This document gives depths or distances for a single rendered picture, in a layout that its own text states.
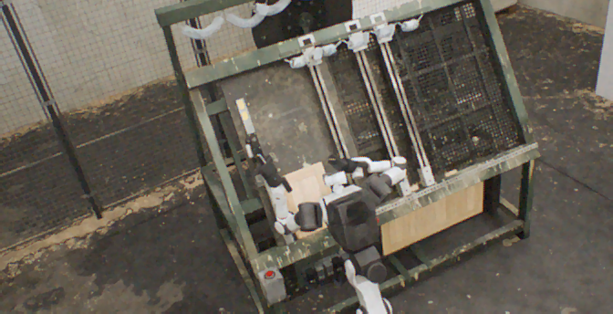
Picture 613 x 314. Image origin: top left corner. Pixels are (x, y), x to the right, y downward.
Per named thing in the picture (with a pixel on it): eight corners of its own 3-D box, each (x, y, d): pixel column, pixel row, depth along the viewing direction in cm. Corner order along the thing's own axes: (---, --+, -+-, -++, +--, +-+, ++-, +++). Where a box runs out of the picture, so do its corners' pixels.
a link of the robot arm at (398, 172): (413, 161, 338) (393, 173, 322) (410, 180, 343) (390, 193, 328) (397, 154, 344) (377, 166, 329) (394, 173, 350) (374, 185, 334)
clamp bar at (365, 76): (396, 196, 377) (413, 199, 354) (338, 27, 369) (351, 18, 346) (409, 191, 379) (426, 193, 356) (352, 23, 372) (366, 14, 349)
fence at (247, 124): (285, 244, 355) (286, 245, 351) (234, 100, 349) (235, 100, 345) (292, 241, 356) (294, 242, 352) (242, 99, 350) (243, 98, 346)
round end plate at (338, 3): (264, 87, 413) (243, -20, 369) (262, 84, 417) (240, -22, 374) (360, 55, 434) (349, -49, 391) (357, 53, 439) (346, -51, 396)
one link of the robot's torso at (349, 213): (397, 240, 307) (379, 180, 300) (341, 265, 298) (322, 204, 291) (373, 227, 335) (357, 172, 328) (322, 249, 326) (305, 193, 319)
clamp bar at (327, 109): (353, 214, 368) (368, 218, 345) (293, 41, 360) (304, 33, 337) (367, 209, 370) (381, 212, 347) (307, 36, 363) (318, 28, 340)
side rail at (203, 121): (246, 257, 354) (250, 260, 343) (186, 91, 347) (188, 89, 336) (255, 254, 355) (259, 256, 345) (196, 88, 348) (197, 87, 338)
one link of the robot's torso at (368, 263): (390, 278, 306) (381, 249, 302) (369, 287, 302) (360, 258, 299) (368, 263, 332) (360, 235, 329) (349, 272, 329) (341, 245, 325)
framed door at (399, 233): (382, 254, 422) (383, 256, 420) (377, 197, 392) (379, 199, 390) (480, 210, 446) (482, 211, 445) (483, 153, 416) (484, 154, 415)
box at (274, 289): (269, 307, 331) (264, 286, 321) (262, 293, 341) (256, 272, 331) (287, 298, 334) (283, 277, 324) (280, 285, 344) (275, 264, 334)
